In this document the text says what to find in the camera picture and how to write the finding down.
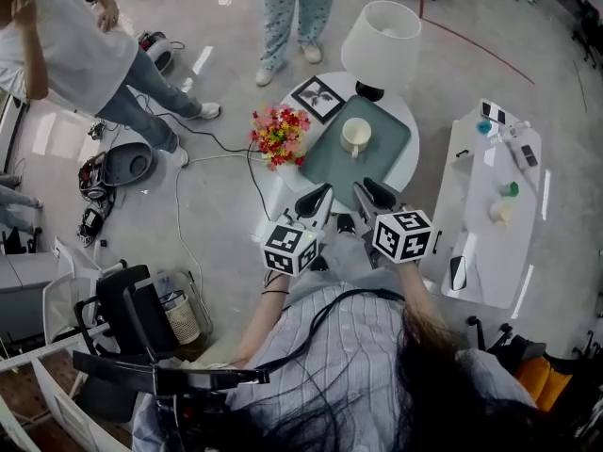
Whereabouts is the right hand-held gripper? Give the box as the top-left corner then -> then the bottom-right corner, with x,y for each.
352,177 -> 433,266

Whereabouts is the black smartphone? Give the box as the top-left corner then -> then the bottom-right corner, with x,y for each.
449,254 -> 467,292

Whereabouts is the black office chair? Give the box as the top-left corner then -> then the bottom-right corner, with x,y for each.
73,264 -> 213,362

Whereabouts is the person's striped shirt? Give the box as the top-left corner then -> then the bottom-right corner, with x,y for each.
131,270 -> 538,452

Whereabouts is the person's left forearm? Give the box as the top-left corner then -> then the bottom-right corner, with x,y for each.
230,270 -> 291,366

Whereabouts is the round white side table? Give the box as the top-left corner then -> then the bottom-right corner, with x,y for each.
275,71 -> 420,216

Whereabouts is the black head camera mount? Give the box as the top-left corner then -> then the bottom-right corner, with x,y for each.
72,350 -> 270,395

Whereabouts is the clear spray bottle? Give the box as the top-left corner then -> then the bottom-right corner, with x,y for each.
494,120 -> 531,143

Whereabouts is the black power cable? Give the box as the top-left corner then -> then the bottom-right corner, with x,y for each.
136,94 -> 274,220

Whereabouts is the red and yellow flower pot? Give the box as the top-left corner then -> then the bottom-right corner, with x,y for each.
248,103 -> 312,171

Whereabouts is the cream ceramic mug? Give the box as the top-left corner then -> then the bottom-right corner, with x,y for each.
339,117 -> 373,158

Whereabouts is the black wrist band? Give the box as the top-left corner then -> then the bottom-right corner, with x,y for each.
261,270 -> 290,297

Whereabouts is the white marble cabinet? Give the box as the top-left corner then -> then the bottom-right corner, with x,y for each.
431,99 -> 543,310

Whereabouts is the black picture frame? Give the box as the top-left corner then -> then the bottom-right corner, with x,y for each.
290,75 -> 347,125

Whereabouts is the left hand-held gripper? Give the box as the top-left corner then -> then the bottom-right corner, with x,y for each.
260,183 -> 335,278

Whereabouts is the black electronic device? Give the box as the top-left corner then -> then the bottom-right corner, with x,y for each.
77,204 -> 106,249

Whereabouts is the white box with phone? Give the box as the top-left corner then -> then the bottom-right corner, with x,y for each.
506,138 -> 539,171

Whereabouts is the person's right forearm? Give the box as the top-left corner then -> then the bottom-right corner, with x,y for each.
394,261 -> 447,333

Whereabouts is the beige waste basket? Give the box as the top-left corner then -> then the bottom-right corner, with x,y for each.
162,292 -> 203,347

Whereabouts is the small cream container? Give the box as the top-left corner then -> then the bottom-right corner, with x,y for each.
489,196 -> 515,225

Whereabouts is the grey round device base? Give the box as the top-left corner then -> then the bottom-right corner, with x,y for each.
101,141 -> 156,187

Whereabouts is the white round floor device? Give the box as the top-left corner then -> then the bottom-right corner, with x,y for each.
139,30 -> 175,73

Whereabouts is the white shade table lamp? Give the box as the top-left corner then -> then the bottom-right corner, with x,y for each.
340,0 -> 422,103

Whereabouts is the orange cushion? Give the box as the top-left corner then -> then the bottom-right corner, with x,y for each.
515,355 -> 552,402
536,369 -> 574,412

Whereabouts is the green rectangular tray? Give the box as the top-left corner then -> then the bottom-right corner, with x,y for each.
298,94 -> 411,206

